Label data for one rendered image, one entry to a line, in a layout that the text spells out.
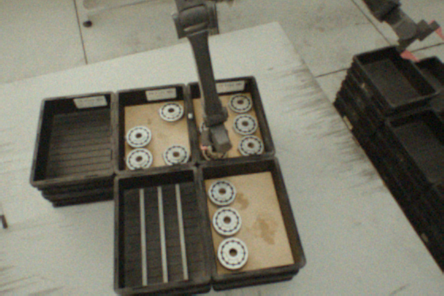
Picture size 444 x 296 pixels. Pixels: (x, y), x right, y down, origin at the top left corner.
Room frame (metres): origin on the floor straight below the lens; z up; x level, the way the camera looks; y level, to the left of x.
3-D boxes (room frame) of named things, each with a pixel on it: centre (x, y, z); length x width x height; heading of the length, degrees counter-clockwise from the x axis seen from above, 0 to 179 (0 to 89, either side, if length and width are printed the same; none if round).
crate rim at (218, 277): (0.45, -0.13, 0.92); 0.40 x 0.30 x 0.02; 7
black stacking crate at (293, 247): (0.45, -0.13, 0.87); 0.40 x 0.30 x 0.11; 7
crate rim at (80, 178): (0.77, 0.52, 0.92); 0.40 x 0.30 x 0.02; 7
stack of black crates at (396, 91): (1.36, -1.03, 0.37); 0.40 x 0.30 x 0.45; 18
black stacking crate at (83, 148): (0.77, 0.52, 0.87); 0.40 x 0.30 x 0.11; 7
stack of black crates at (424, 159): (0.98, -1.16, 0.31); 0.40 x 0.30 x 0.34; 18
